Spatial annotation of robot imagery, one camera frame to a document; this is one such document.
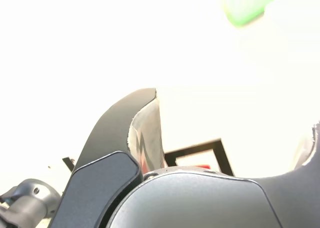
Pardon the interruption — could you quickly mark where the black tape strip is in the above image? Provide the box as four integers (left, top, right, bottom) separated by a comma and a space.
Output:
61, 157, 76, 174

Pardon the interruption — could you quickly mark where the green cube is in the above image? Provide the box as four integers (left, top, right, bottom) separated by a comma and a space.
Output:
219, 0, 277, 29

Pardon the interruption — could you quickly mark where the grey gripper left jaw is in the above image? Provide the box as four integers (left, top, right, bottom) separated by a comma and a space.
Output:
48, 87, 166, 228

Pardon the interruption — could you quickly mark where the black tape square outline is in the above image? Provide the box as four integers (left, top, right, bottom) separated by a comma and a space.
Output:
163, 137, 236, 178

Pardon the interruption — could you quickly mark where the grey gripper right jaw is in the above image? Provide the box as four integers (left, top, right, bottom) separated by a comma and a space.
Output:
107, 121, 320, 228

